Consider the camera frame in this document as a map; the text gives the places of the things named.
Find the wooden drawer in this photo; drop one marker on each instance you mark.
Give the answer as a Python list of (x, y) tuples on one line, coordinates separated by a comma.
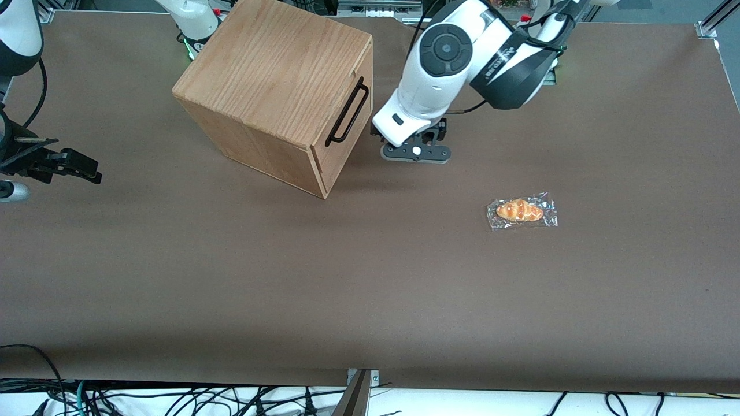
[(338, 162)]

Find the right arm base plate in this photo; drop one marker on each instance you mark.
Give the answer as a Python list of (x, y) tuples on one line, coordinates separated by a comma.
[(192, 49)]

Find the dark slanted bar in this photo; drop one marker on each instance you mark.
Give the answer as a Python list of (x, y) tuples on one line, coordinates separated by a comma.
[(354, 401)]

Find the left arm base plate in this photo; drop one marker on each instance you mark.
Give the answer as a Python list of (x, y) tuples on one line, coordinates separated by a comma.
[(552, 75)]

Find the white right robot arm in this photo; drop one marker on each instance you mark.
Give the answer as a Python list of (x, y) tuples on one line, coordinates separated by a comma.
[(17, 34)]

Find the grey background equipment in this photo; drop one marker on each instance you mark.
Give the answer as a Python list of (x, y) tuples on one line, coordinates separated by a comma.
[(376, 8)]

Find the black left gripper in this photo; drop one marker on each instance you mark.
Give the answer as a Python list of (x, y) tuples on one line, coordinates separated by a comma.
[(441, 132)]

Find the wooden drawer cabinet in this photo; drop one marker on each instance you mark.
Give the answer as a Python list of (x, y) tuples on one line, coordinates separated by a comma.
[(272, 63)]

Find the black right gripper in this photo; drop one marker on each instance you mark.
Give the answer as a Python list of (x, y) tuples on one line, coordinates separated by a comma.
[(36, 163)]

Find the large table cover mat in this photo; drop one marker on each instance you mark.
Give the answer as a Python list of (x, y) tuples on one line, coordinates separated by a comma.
[(231, 277)]

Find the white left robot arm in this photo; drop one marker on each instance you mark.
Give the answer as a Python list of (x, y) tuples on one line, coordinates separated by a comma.
[(439, 86)]

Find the plastic wrapped croissant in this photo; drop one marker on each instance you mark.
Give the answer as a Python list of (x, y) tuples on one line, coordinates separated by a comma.
[(520, 211)]

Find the aluminium frame profile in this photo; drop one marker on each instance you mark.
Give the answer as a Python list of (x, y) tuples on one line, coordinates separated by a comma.
[(717, 17), (55, 8)]

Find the silver metal bracket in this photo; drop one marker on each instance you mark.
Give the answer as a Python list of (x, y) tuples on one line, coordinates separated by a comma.
[(374, 376)]

